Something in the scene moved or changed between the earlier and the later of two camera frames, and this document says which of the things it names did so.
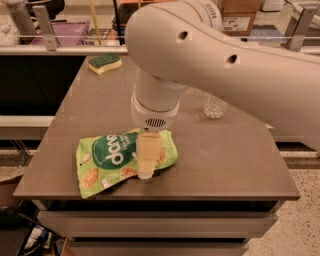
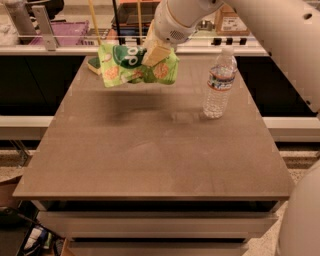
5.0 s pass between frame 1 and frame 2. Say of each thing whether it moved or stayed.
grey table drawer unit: stayed
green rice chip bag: moved
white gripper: moved
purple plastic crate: stayed
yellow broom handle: stayed
